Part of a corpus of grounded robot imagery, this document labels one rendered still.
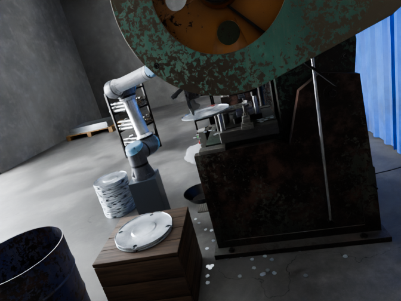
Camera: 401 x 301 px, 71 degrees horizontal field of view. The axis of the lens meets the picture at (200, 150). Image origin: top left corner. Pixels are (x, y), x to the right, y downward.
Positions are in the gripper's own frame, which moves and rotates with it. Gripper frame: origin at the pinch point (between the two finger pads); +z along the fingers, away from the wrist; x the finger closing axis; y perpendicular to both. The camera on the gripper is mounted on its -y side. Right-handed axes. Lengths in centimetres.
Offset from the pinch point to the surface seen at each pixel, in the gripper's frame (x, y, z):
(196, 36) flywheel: -40, 18, -38
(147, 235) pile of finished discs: -55, -24, 43
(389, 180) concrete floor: 28, 117, 79
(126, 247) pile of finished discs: -62, -32, 43
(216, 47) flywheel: -40, 25, -32
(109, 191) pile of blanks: 32, -91, 55
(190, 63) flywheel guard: -47, 14, -28
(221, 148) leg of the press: -26.9, 16.1, 15.8
